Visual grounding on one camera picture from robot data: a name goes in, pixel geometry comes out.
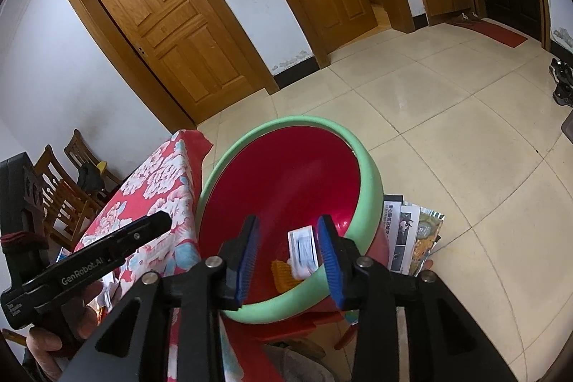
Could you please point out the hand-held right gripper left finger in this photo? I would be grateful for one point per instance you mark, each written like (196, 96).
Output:
(248, 261)

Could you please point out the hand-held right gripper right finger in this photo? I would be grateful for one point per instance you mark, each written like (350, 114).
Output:
(331, 265)

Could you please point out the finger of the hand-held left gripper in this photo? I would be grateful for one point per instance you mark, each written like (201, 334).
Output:
(143, 230)

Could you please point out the small white box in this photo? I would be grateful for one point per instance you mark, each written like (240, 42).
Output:
(302, 250)

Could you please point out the yellow foam net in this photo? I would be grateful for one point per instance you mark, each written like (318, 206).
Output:
(284, 277)

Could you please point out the red bin with green rim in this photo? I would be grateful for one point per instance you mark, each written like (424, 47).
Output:
(291, 167)

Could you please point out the person's left hand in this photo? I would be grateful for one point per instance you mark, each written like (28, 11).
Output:
(44, 346)

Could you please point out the red floral tablecloth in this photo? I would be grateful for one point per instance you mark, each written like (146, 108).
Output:
(147, 185)

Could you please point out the large wooden chair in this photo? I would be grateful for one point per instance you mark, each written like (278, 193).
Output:
(62, 203)

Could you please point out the black bag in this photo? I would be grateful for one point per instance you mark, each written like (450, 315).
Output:
(92, 176)

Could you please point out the yellow seat cushion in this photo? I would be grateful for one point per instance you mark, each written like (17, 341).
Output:
(102, 166)

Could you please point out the small wooden chair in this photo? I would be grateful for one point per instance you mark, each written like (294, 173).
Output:
(78, 149)

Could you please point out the closed wooden door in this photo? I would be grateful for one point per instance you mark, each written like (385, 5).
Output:
(170, 19)

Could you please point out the dark floor mat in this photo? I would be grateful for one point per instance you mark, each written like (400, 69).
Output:
(568, 131)

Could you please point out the red doormat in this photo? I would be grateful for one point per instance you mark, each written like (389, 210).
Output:
(499, 33)

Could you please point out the pair of dark shoes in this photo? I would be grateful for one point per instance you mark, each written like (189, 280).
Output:
(562, 82)

